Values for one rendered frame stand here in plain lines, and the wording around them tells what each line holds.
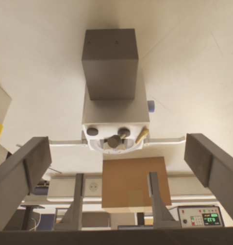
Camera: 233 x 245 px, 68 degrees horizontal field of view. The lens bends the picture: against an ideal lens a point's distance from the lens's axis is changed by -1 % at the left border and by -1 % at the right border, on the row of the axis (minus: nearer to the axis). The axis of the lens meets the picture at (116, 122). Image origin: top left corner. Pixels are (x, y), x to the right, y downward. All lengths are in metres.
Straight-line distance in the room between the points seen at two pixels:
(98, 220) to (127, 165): 1.88
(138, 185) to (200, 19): 0.49
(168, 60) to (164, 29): 0.05
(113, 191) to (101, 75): 0.47
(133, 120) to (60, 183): 0.69
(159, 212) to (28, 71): 0.32
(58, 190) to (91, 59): 0.73
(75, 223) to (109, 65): 0.24
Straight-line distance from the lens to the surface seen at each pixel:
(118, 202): 0.61
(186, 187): 0.90
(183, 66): 0.32
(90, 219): 2.49
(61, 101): 0.38
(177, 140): 0.32
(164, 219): 0.33
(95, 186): 0.84
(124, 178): 0.63
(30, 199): 1.98
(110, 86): 0.22
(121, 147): 0.26
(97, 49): 0.21
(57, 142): 0.32
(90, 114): 0.23
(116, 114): 0.23
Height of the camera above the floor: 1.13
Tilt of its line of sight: 33 degrees down
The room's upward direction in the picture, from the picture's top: 179 degrees clockwise
